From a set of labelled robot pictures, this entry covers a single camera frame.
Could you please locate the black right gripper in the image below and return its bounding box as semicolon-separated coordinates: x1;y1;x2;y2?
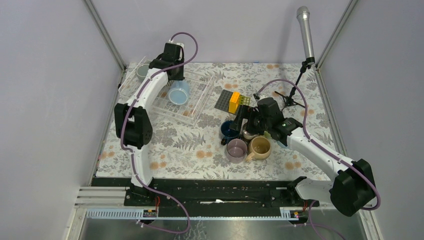
229;104;271;136

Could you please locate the beige ceramic teapot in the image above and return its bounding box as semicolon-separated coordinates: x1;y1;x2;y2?
245;136;271;162

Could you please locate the light blue cup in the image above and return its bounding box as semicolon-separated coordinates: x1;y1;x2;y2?
167;80;190;105

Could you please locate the dark blue mug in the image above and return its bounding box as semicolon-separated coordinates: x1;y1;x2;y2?
220;120;240;146

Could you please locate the mauve pink cup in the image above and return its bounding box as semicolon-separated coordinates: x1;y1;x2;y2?
225;139;248;164

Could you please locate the cream brown steel tumbler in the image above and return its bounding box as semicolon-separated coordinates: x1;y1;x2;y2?
242;131;258;141

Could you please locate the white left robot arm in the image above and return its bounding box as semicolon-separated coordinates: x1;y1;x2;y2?
114;42;185;206

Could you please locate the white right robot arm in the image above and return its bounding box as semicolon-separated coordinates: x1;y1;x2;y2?
230;97;381;217

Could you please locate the green lattice lego piece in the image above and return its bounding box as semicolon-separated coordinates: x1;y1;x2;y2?
238;95;251;106

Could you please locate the grey ceramic cup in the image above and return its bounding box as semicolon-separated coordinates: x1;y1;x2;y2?
135;63;149;81

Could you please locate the yellow lego block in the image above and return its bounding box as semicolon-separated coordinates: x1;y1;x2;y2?
228;92;240;114

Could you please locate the grey lego baseplate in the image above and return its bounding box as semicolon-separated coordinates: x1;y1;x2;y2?
214;89;233;113

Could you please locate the floral table mat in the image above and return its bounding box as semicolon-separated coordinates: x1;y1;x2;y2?
95;63;335;181

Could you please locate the silver microphone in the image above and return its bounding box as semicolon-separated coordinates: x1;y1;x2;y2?
296;6;315;65

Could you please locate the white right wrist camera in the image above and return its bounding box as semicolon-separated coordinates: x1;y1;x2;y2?
253;93;269;101

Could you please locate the white wire dish rack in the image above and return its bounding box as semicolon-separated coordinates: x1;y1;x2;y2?
118;57;217;125

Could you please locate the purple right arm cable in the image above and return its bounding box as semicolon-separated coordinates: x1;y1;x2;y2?
253;78;382;212

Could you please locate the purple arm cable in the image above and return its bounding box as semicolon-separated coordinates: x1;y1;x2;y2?
119;31;199;235
253;78;382;212

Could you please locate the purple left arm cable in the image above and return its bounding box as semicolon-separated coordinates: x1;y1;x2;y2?
119;31;199;235

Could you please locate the grey slotted cable duct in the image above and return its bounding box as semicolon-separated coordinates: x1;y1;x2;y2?
86;207;299;221

